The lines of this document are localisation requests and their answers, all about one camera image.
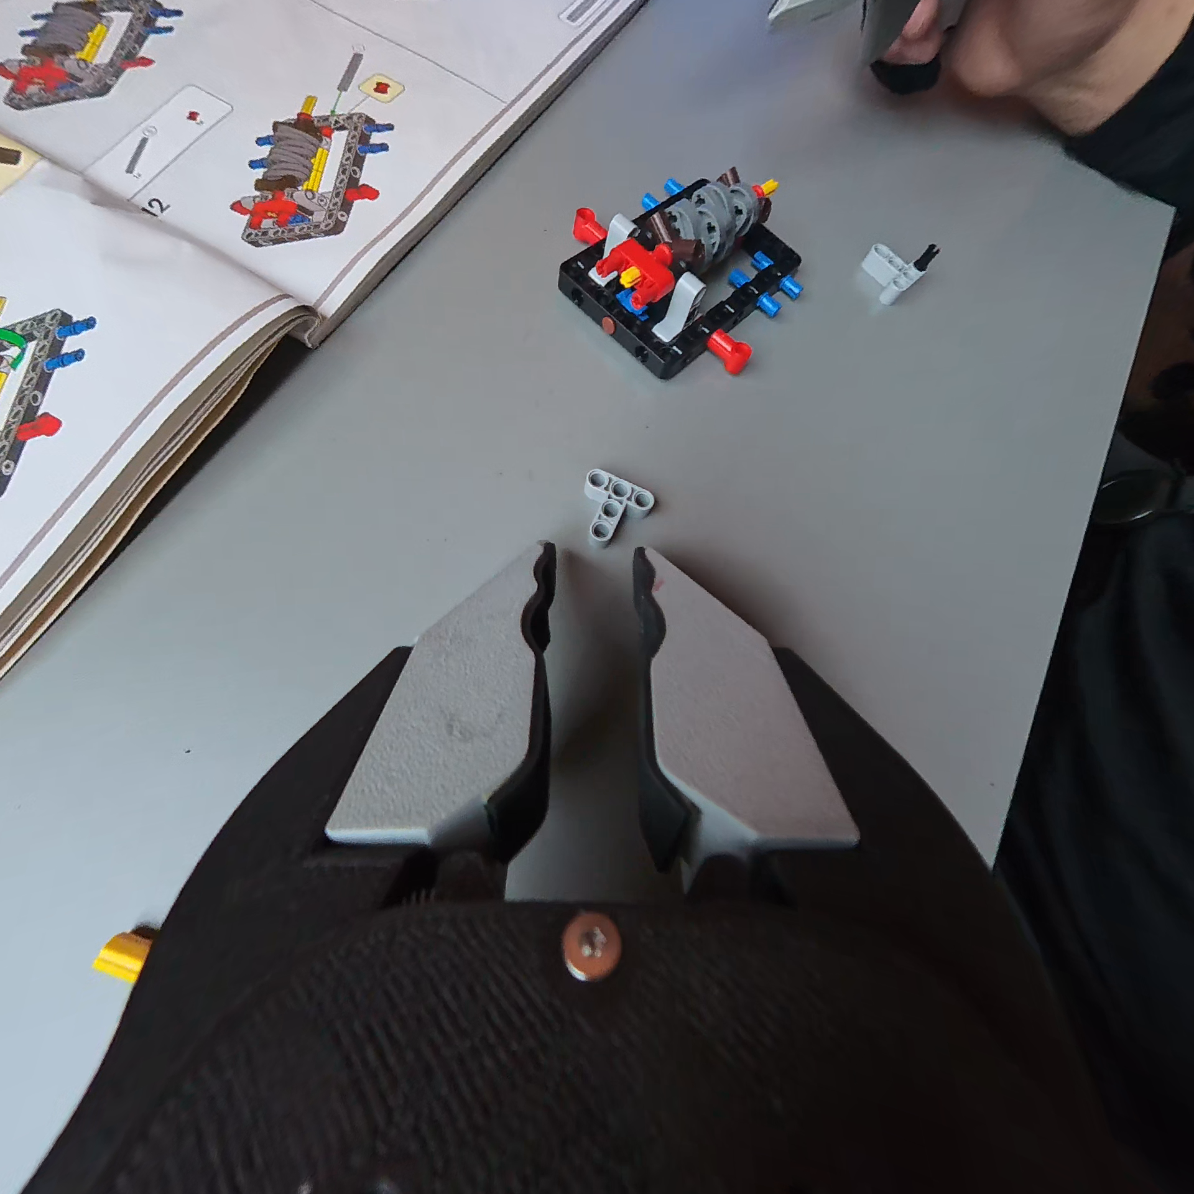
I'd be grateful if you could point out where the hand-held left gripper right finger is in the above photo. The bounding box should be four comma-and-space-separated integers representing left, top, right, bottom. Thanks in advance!
630, 545, 864, 901

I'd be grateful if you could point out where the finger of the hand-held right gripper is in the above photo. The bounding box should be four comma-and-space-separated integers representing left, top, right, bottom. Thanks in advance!
769, 0, 848, 38

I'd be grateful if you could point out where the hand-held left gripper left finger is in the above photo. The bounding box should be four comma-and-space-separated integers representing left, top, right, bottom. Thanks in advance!
323, 540, 561, 865

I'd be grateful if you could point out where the grey lego t-beam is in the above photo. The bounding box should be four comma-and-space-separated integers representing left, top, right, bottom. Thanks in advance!
859, 244, 920, 308
586, 469, 660, 546

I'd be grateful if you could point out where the person's right forearm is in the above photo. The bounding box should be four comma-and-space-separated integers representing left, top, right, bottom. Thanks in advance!
1060, 38, 1194, 221

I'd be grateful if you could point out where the yellow lego piece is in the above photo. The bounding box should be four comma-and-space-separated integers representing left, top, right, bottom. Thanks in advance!
89, 925, 159, 984

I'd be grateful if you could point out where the lego instruction booklet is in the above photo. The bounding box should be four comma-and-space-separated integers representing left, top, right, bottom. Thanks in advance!
0, 0, 649, 683

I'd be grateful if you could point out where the person's right hand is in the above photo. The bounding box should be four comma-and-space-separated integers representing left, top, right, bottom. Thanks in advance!
883, 0, 1172, 140

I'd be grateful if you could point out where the black badge reel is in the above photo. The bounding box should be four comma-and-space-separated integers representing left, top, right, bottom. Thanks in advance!
1096, 464, 1194, 532

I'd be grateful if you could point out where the lego engine frame assembly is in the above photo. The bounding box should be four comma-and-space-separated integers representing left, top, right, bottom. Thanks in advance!
557, 167, 806, 381

